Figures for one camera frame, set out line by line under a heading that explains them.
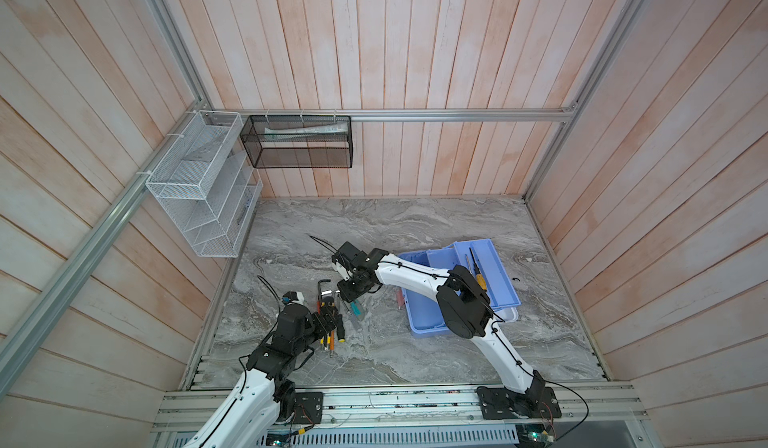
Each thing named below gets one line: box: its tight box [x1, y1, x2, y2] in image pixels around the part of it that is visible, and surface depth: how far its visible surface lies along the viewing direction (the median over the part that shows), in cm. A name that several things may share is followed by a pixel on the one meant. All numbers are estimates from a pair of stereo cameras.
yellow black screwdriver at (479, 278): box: [468, 247, 487, 292], surface depth 87 cm
